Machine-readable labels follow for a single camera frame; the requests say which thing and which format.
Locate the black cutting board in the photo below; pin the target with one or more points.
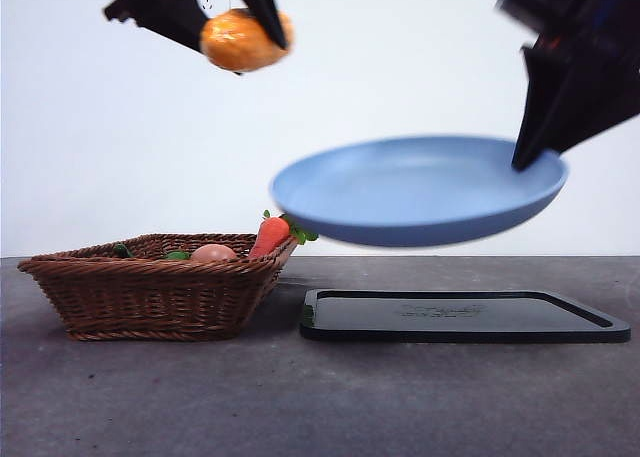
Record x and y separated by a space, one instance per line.
450 324

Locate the brown wicker basket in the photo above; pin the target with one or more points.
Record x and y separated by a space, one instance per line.
150 297

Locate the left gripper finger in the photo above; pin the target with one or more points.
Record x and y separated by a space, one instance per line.
262 7
165 7

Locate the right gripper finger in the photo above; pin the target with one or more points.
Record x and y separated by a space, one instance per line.
542 107
600 102

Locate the yellow corn cob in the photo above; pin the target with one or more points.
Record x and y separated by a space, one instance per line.
230 42

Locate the orange toy carrot green leaves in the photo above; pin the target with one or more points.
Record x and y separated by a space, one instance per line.
270 234

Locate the green pepper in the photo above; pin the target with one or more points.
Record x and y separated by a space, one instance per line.
120 251

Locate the blue round plate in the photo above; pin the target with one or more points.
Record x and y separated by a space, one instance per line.
400 192

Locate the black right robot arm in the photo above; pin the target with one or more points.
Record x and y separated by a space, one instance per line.
575 7

